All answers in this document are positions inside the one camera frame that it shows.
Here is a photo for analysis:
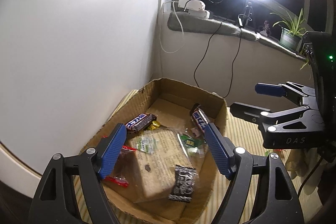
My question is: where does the blue snickers bar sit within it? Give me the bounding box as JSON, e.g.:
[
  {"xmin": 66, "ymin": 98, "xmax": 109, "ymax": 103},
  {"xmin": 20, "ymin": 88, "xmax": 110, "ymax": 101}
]
[{"xmin": 125, "ymin": 113, "xmax": 157, "ymax": 133}]

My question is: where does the striped beige table cloth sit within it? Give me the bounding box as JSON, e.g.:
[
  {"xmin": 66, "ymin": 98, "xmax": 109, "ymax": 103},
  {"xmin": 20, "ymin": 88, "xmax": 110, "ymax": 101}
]
[{"xmin": 71, "ymin": 90, "xmax": 324, "ymax": 224}]

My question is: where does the potted spider plant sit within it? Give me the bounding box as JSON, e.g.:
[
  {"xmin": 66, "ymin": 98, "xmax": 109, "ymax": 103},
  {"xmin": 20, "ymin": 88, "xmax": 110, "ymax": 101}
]
[{"xmin": 269, "ymin": 8, "xmax": 310, "ymax": 71}]

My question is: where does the dark red snack packet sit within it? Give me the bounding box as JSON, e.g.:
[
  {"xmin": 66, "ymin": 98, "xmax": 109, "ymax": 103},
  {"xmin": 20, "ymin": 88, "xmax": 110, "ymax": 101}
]
[{"xmin": 104, "ymin": 145, "xmax": 137, "ymax": 188}]

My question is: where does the green snack packet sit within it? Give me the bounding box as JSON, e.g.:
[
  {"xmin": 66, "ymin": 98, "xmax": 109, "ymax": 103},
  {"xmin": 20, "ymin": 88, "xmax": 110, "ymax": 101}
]
[{"xmin": 178, "ymin": 134, "xmax": 207, "ymax": 159}]

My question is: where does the lamp tripod stand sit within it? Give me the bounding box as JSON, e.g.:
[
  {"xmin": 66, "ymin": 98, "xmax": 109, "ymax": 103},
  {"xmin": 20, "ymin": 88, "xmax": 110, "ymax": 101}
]
[{"xmin": 238, "ymin": 0, "xmax": 253, "ymax": 28}]

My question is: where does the black silver snack packet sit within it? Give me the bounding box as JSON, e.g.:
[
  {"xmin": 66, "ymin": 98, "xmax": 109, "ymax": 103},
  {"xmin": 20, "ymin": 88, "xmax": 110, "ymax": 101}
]
[{"xmin": 168, "ymin": 165, "xmax": 197, "ymax": 203}]

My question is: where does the brown cardboard box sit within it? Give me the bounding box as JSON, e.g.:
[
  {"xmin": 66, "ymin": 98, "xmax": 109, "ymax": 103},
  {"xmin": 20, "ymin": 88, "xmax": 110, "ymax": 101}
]
[{"xmin": 88, "ymin": 79, "xmax": 227, "ymax": 223}]

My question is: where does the grey window sill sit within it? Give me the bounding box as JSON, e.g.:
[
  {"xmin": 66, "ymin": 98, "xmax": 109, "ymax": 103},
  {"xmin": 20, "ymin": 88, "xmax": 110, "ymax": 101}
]
[{"xmin": 167, "ymin": 12, "xmax": 305, "ymax": 61}]

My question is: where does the white cabinet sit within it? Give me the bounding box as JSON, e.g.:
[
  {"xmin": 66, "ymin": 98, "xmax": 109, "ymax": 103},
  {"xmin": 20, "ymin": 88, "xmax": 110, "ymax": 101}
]
[{"xmin": 1, "ymin": 0, "xmax": 158, "ymax": 197}]

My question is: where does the black cable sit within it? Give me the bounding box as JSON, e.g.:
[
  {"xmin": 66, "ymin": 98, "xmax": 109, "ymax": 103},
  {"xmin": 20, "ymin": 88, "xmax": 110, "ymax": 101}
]
[
  {"xmin": 193, "ymin": 17, "xmax": 229, "ymax": 88},
  {"xmin": 221, "ymin": 29, "xmax": 244, "ymax": 99}
]

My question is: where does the white cable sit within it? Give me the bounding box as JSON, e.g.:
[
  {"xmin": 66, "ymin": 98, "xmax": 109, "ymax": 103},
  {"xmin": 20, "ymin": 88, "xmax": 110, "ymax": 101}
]
[{"xmin": 158, "ymin": 0, "xmax": 186, "ymax": 55}]

